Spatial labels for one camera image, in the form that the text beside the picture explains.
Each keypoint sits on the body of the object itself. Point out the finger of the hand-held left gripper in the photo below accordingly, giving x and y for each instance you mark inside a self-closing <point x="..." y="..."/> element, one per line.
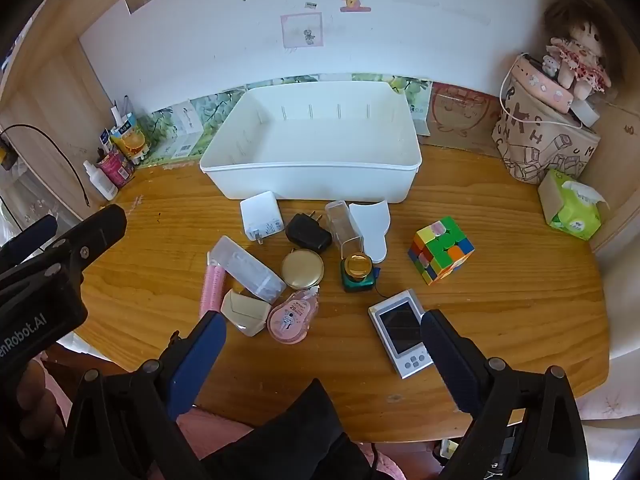
<point x="30" y="237"/>
<point x="100" y="230"/>

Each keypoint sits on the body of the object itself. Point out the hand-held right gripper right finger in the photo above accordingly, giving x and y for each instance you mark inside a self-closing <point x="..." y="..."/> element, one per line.
<point x="450" y="360"/>

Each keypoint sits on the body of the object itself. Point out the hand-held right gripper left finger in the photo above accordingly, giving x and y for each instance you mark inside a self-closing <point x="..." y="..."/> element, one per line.
<point x="200" y="360"/>

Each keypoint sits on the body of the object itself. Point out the white digital clock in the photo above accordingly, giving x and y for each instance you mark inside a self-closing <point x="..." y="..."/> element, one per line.
<point x="397" y="325"/>

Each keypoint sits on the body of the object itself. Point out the beige plastic clip case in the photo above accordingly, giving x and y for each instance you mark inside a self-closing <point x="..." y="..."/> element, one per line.
<point x="242" y="310"/>

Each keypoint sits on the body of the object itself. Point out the pink hair roller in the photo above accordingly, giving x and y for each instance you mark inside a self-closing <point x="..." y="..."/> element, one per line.
<point x="212" y="290"/>

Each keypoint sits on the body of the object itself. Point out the pink correction tape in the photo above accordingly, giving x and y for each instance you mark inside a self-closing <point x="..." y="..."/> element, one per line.
<point x="290" y="320"/>

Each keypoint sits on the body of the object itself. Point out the translucent plastic case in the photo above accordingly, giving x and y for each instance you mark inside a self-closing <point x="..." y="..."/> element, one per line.
<point x="245" y="270"/>

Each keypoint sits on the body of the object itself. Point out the multicoloured puzzle cube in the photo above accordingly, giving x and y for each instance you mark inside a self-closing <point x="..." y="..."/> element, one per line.
<point x="442" y="252"/>

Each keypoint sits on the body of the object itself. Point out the green bottle with gold cap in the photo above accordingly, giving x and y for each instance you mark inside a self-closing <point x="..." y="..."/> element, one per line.
<point x="356" y="272"/>

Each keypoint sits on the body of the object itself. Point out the round gold tin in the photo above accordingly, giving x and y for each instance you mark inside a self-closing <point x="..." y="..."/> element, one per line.
<point x="302" y="269"/>

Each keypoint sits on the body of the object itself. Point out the white plastic paddle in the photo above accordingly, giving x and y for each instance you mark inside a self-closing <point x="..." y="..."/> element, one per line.
<point x="374" y="235"/>

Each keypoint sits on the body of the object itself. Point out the white charger plug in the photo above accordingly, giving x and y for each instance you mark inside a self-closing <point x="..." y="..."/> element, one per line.
<point x="262" y="215"/>

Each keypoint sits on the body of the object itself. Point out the black charger plug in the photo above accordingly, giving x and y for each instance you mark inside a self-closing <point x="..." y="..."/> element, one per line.
<point x="306" y="234"/>

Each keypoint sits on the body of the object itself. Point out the clear rectangular plastic box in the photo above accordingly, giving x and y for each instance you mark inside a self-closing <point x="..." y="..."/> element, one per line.
<point x="342" y="225"/>

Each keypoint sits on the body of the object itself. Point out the white plastic storage bin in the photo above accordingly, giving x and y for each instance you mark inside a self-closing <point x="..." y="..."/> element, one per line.
<point x="310" y="180"/>

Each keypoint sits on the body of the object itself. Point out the person's left hand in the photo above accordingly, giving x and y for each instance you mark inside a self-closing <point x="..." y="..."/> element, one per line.
<point x="37" y="400"/>

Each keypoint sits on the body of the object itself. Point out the white spray bottle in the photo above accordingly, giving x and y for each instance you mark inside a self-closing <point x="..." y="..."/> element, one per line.
<point x="102" y="185"/>

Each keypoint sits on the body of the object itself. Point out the pink can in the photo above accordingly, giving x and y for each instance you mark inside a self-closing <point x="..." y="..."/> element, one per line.
<point x="117" y="170"/>

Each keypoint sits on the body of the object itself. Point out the white blue tube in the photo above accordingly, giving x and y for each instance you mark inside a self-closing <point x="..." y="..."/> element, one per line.
<point x="105" y="140"/>

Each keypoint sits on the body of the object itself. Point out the orange juice carton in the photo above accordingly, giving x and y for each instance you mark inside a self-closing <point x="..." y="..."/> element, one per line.
<point x="129" y="137"/>

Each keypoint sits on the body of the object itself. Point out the green tissue pack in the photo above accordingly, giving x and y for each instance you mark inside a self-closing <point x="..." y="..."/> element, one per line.
<point x="575" y="215"/>

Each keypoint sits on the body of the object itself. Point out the printed canvas bag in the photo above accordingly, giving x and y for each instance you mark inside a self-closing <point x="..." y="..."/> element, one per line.
<point x="530" y="140"/>

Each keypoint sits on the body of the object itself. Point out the cardboard with red drawing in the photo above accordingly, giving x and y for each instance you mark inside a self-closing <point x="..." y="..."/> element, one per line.
<point x="460" y="115"/>

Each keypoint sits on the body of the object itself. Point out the small white adapter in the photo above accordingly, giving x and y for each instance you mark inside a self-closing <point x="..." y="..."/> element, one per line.
<point x="587" y="112"/>

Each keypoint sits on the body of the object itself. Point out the brown-haired rag doll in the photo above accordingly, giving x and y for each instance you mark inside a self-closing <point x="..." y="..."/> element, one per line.
<point x="575" y="55"/>

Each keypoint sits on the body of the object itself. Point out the clear tape strip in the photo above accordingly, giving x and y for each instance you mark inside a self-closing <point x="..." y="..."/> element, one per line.
<point x="440" y="7"/>

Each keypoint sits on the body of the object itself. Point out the pink square wall sticker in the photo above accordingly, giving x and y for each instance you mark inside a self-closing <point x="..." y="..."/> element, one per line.
<point x="300" y="30"/>

